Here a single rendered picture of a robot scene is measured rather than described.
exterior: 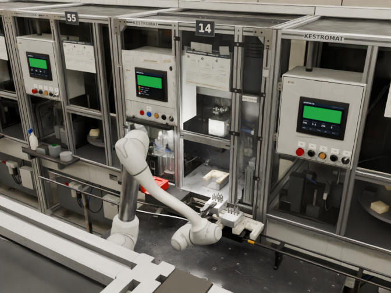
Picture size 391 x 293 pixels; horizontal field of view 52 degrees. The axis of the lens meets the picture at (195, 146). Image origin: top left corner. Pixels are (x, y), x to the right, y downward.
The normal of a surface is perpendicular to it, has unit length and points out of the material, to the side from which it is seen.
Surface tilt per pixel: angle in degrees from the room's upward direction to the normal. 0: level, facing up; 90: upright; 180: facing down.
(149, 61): 90
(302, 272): 0
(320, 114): 90
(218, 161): 90
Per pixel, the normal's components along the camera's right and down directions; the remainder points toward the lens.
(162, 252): 0.00, -0.91
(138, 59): -0.51, 0.35
